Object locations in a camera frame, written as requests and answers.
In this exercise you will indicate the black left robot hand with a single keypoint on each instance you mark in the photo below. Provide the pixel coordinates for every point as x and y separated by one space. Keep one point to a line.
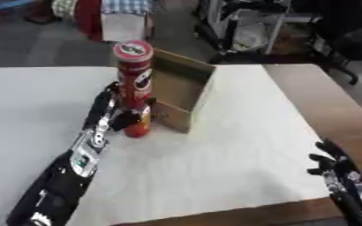
100 106

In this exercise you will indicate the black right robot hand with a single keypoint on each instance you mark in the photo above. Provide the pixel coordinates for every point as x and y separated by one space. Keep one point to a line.
338 166

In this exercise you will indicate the red chips can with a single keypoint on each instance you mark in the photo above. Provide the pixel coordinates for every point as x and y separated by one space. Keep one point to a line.
135 76

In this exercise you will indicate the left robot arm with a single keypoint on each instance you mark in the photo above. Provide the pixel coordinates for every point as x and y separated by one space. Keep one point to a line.
60 182

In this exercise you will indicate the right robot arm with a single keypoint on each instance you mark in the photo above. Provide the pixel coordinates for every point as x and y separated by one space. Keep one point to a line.
356 200

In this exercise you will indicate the tan cardboard box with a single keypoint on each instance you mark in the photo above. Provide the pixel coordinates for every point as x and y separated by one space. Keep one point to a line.
181 88

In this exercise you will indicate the white cloth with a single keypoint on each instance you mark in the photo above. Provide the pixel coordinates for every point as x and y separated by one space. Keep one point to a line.
123 27

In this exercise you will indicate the red cloth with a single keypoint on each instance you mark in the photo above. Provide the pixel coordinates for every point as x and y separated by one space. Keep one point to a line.
90 17

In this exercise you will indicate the checked cloth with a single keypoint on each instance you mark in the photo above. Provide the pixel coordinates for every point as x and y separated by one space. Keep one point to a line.
122 6

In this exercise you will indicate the black office chair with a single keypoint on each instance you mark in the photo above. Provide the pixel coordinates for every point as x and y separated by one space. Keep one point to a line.
349 38

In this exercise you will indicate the white plastic bag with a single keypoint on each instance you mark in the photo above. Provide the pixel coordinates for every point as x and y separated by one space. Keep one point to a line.
249 36

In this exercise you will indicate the white metal rack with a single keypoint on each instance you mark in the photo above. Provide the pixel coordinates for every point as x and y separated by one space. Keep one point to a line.
271 23

